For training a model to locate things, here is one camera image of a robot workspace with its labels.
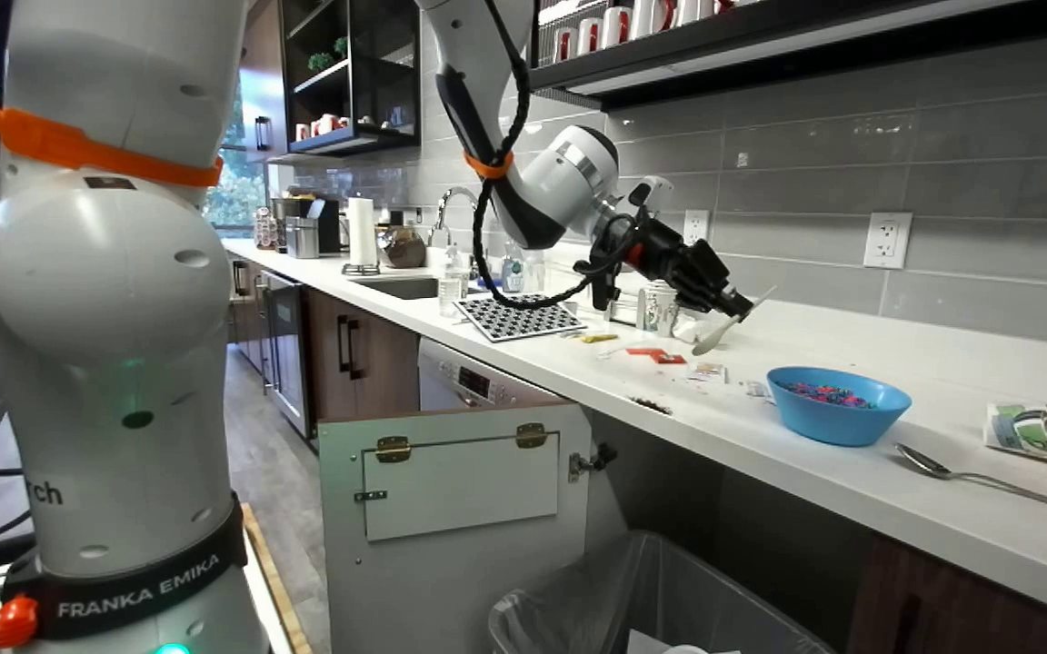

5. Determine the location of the clear glass jar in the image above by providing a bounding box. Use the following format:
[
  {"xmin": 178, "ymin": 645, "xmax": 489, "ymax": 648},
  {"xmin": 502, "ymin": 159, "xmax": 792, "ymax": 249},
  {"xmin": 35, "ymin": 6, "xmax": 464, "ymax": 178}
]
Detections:
[{"xmin": 499, "ymin": 249, "xmax": 532, "ymax": 299}]

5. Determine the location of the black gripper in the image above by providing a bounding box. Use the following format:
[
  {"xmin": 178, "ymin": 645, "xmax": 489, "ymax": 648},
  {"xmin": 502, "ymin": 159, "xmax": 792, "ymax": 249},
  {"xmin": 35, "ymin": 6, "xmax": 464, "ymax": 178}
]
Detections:
[{"xmin": 620, "ymin": 213, "xmax": 760, "ymax": 327}]

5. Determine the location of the black wall shelf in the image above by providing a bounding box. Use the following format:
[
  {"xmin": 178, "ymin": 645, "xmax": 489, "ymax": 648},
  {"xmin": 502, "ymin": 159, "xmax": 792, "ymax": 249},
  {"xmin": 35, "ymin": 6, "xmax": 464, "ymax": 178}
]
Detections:
[{"xmin": 526, "ymin": 0, "xmax": 1047, "ymax": 104}]

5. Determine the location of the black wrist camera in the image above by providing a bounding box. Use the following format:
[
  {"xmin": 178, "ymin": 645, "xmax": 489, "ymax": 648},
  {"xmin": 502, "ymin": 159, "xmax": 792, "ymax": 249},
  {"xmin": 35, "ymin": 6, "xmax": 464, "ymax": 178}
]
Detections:
[{"xmin": 584, "ymin": 234, "xmax": 629, "ymax": 313}]

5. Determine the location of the clear plastic wrapper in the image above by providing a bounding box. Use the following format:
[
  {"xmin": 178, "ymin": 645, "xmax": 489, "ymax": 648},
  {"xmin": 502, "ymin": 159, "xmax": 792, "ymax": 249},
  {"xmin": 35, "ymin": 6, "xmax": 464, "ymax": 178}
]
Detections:
[{"xmin": 689, "ymin": 360, "xmax": 754, "ymax": 393}]

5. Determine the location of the red white mug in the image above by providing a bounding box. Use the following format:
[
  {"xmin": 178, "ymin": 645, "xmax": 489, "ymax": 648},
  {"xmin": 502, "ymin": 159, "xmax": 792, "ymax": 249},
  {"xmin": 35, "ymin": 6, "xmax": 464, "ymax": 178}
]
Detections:
[
  {"xmin": 594, "ymin": 0, "xmax": 634, "ymax": 50},
  {"xmin": 629, "ymin": 0, "xmax": 674, "ymax": 40},
  {"xmin": 549, "ymin": 21, "xmax": 584, "ymax": 65}
]

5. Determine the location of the black undercounter appliance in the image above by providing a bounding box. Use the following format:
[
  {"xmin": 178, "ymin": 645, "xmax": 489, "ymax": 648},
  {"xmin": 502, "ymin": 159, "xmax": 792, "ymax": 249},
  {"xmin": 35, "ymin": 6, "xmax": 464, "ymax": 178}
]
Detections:
[{"xmin": 222, "ymin": 267, "xmax": 314, "ymax": 442}]

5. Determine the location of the orange velcro strap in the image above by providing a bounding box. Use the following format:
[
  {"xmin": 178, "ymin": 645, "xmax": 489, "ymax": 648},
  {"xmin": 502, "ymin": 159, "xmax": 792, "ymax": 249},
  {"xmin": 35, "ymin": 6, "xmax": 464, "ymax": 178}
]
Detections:
[
  {"xmin": 0, "ymin": 103, "xmax": 224, "ymax": 193},
  {"xmin": 463, "ymin": 149, "xmax": 515, "ymax": 186}
]

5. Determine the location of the white wall outlet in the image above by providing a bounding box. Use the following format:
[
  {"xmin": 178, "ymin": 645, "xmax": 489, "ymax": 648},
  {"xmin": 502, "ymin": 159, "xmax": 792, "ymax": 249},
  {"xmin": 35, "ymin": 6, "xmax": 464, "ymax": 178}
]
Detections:
[
  {"xmin": 861, "ymin": 212, "xmax": 915, "ymax": 274},
  {"xmin": 681, "ymin": 206, "xmax": 711, "ymax": 250}
]

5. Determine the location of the brown wooden cabinet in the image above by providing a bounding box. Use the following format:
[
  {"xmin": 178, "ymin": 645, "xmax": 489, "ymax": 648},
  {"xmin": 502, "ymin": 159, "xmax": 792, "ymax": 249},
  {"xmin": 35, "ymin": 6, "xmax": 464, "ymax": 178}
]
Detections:
[
  {"xmin": 842, "ymin": 537, "xmax": 1047, "ymax": 654},
  {"xmin": 303, "ymin": 286, "xmax": 426, "ymax": 457}
]

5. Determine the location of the chrome kitchen faucet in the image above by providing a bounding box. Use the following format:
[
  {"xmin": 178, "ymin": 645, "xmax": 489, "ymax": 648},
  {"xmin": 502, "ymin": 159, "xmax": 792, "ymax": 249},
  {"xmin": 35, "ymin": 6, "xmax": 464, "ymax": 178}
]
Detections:
[{"xmin": 428, "ymin": 182, "xmax": 486, "ymax": 280}]

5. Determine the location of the steel kitchen sink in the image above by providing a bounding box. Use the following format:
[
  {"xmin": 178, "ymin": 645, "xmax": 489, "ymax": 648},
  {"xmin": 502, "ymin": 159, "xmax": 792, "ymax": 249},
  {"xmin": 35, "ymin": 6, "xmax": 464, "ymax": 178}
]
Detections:
[{"xmin": 350, "ymin": 274, "xmax": 443, "ymax": 301}]

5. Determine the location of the coloured aquarium gravel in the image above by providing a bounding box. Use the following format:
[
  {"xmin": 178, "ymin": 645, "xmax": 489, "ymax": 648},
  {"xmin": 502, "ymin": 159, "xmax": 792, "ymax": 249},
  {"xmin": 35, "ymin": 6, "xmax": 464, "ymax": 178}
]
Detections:
[{"xmin": 789, "ymin": 378, "xmax": 872, "ymax": 411}]

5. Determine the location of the white paper towel roll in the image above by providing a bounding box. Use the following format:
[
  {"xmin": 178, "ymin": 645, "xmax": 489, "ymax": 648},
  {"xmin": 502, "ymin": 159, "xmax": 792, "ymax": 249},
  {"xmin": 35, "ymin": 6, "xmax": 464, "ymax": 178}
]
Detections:
[{"xmin": 342, "ymin": 193, "xmax": 383, "ymax": 276}]

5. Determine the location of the grey trash bin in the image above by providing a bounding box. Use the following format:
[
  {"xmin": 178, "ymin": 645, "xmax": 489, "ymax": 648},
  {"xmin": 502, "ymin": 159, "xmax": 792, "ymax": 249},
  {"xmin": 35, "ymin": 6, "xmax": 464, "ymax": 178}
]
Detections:
[{"xmin": 483, "ymin": 528, "xmax": 836, "ymax": 654}]

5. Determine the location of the blue plastic bowl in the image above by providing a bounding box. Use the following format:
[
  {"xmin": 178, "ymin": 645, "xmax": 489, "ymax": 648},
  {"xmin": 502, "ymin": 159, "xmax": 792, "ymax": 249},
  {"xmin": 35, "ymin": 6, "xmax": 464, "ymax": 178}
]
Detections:
[{"xmin": 765, "ymin": 369, "xmax": 915, "ymax": 452}]

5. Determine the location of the built-in dishwasher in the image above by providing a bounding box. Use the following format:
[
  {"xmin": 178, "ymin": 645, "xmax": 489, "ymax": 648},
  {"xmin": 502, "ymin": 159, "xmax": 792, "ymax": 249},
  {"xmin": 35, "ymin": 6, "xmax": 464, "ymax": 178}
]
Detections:
[{"xmin": 413, "ymin": 333, "xmax": 569, "ymax": 413}]

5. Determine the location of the dark coffee pot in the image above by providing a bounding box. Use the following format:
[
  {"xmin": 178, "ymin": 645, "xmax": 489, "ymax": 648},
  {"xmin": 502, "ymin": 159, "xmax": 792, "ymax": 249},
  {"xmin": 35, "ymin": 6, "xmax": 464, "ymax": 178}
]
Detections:
[{"xmin": 377, "ymin": 212, "xmax": 434, "ymax": 274}]

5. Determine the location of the black coffee machine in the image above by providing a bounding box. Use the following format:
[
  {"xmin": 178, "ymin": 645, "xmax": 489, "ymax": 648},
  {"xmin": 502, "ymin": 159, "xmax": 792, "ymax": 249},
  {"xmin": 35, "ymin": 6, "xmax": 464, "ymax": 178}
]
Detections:
[{"xmin": 279, "ymin": 193, "xmax": 345, "ymax": 261}]

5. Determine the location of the open cabinet door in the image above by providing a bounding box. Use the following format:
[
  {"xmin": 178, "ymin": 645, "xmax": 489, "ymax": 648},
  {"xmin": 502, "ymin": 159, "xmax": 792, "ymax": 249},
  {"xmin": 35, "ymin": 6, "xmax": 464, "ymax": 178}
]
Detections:
[{"xmin": 317, "ymin": 401, "xmax": 603, "ymax": 654}]

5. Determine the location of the white napkin dispenser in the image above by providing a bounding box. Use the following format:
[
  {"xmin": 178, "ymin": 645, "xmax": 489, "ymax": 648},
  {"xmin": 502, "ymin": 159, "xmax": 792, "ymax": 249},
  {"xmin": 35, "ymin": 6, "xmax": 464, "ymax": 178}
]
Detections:
[{"xmin": 537, "ymin": 249, "xmax": 600, "ymax": 318}]

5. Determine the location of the black open shelf cabinet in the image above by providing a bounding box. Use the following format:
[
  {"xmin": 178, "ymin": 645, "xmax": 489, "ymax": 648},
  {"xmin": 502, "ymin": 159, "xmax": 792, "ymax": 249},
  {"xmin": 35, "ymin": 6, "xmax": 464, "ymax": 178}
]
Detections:
[{"xmin": 275, "ymin": 0, "xmax": 426, "ymax": 159}]

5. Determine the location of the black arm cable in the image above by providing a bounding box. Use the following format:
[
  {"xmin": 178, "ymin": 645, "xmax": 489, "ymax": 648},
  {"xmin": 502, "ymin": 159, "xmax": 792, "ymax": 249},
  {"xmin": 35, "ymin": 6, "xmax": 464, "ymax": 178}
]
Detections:
[{"xmin": 428, "ymin": 0, "xmax": 645, "ymax": 313}]

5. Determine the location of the white discarded paper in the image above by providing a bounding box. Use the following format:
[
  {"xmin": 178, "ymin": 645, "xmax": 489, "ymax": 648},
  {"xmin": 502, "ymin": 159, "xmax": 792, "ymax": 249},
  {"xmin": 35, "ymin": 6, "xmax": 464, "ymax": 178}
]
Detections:
[{"xmin": 620, "ymin": 624, "xmax": 720, "ymax": 654}]

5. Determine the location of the clear plastic container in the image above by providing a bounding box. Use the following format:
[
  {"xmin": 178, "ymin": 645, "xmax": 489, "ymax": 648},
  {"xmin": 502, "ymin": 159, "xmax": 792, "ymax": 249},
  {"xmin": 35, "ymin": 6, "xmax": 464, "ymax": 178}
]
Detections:
[{"xmin": 603, "ymin": 280, "xmax": 646, "ymax": 332}]

